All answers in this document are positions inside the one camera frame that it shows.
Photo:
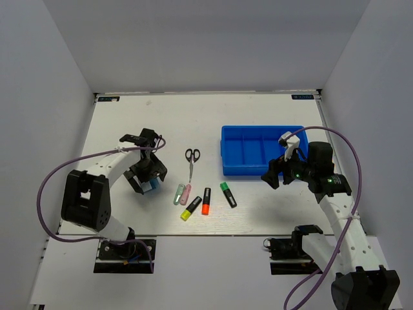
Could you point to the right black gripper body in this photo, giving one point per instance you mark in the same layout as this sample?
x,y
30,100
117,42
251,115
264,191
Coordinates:
x,y
295,168

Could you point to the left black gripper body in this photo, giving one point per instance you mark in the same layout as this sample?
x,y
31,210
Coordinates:
x,y
144,169

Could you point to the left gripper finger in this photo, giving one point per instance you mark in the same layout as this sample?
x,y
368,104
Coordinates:
x,y
134,182
161,172

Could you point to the blue glue bottle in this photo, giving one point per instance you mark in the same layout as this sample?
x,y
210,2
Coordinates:
x,y
150,185

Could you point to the green transparent eraser case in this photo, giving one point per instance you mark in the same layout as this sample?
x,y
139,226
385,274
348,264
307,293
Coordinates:
x,y
178,194

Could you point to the black handled scissors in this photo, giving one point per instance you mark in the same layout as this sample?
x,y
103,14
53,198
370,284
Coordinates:
x,y
192,156

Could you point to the pink eraser case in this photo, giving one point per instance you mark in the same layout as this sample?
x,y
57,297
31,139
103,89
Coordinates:
x,y
185,195

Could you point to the yellow highlighter marker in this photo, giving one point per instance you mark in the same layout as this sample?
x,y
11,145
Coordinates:
x,y
191,208

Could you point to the orange highlighter marker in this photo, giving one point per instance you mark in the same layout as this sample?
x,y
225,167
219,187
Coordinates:
x,y
206,201

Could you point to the green highlighter marker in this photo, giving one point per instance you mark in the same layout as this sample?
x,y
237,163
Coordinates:
x,y
228,194

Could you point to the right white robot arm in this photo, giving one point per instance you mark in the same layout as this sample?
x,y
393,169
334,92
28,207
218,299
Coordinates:
x,y
359,278

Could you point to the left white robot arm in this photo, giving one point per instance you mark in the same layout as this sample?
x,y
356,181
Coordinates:
x,y
87,201

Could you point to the blue plastic compartment tray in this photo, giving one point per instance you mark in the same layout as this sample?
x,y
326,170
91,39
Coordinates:
x,y
247,149

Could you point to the right corner label sticker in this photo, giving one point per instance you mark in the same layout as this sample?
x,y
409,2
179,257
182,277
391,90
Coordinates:
x,y
302,97

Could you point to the corner label sticker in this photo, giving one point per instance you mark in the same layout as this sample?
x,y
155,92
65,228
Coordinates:
x,y
108,98
302,97

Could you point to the left corner label sticker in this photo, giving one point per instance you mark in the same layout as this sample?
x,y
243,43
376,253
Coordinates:
x,y
108,98

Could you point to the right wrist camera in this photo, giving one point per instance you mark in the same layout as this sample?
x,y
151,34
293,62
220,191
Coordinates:
x,y
289,142

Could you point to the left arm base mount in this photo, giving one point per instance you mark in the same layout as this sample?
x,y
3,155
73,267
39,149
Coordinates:
x,y
128,259

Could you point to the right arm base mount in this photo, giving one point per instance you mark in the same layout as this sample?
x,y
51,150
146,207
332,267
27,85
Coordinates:
x,y
287,256

